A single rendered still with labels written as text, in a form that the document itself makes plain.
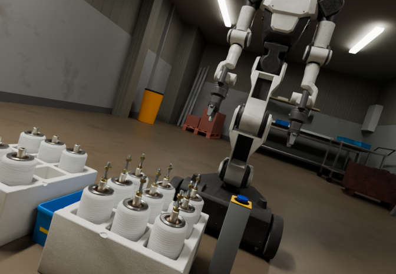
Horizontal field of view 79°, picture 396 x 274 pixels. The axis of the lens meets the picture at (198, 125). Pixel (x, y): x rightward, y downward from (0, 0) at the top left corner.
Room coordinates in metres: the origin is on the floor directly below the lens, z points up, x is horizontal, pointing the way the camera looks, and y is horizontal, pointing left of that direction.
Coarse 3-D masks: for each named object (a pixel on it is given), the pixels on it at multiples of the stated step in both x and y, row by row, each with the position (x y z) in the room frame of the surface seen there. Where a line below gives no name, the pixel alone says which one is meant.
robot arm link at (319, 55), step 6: (312, 48) 1.31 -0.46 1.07; (318, 48) 1.30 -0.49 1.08; (306, 54) 1.32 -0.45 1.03; (312, 54) 1.30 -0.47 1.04; (318, 54) 1.29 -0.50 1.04; (324, 54) 1.29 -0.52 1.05; (306, 60) 1.34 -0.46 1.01; (312, 60) 1.32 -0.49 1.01; (318, 60) 1.31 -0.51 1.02; (324, 60) 1.30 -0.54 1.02; (306, 66) 1.35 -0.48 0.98; (312, 66) 1.32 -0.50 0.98; (318, 66) 1.32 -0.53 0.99; (306, 72) 1.33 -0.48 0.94; (312, 72) 1.31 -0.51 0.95; (318, 72) 1.33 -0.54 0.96; (306, 78) 1.32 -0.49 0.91; (312, 78) 1.31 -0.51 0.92
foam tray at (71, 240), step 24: (72, 216) 0.65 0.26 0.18; (48, 240) 0.64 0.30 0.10; (72, 240) 0.62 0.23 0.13; (96, 240) 0.61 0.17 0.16; (120, 240) 0.61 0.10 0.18; (144, 240) 0.64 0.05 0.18; (192, 240) 0.71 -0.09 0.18; (48, 264) 0.64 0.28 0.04; (72, 264) 0.62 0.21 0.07; (96, 264) 0.61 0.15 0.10; (120, 264) 0.59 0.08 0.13; (144, 264) 0.58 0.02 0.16; (168, 264) 0.57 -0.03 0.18; (192, 264) 0.85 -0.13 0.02
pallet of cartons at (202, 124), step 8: (192, 120) 6.43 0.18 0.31; (200, 120) 6.34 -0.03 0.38; (208, 120) 6.31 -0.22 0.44; (216, 120) 6.37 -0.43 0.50; (224, 120) 7.22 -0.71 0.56; (184, 128) 6.44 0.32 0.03; (192, 128) 6.95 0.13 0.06; (200, 128) 6.32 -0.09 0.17; (208, 128) 6.27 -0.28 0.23; (216, 128) 6.75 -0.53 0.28; (208, 136) 6.22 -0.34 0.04; (216, 136) 7.26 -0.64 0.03
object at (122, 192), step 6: (108, 180) 0.80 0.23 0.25; (114, 186) 0.77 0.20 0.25; (120, 186) 0.78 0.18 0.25; (126, 186) 0.79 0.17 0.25; (132, 186) 0.81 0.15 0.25; (120, 192) 0.77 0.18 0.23; (126, 192) 0.78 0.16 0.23; (132, 192) 0.81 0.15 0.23; (120, 198) 0.77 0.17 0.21; (126, 198) 0.79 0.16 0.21; (114, 204) 0.77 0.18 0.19
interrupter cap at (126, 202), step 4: (124, 200) 0.67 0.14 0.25; (128, 200) 0.68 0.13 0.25; (132, 200) 0.69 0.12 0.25; (124, 204) 0.65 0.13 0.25; (128, 204) 0.66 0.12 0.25; (140, 204) 0.69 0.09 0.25; (144, 204) 0.69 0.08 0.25; (128, 208) 0.64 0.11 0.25; (132, 208) 0.64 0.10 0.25; (136, 208) 0.65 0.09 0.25; (140, 208) 0.66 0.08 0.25; (144, 208) 0.67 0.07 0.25
